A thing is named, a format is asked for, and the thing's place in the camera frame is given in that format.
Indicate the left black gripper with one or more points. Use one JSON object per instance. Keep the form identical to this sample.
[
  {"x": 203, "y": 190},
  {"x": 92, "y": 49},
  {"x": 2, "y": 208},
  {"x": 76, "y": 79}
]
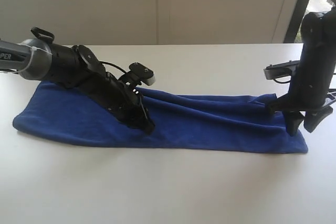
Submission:
[{"x": 118, "y": 100}]

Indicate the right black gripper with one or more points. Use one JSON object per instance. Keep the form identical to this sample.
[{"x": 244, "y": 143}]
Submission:
[{"x": 308, "y": 89}]

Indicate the blue terry towel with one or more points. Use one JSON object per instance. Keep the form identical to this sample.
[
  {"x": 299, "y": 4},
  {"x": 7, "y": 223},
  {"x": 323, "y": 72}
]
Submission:
[{"x": 200, "y": 122}]

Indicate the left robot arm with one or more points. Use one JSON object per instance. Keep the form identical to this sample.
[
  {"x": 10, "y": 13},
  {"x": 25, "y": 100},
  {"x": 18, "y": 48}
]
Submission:
[{"x": 77, "y": 67}]

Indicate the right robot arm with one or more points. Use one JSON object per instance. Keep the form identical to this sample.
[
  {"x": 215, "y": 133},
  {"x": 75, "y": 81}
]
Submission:
[{"x": 319, "y": 27}]

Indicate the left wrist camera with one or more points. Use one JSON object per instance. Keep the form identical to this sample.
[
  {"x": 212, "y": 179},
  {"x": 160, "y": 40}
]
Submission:
[{"x": 138, "y": 74}]

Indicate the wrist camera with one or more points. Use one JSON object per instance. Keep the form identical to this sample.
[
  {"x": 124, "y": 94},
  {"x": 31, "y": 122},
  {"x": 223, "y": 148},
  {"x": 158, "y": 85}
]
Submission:
[
  {"x": 138, "y": 74},
  {"x": 286, "y": 69}
]

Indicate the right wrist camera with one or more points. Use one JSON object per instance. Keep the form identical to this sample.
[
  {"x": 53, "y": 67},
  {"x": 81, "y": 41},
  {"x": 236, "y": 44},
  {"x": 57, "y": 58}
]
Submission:
[{"x": 286, "y": 69}]

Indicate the dark window frame post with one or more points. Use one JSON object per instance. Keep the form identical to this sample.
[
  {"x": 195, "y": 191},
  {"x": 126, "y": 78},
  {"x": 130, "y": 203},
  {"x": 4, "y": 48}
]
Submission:
[{"x": 296, "y": 19}]

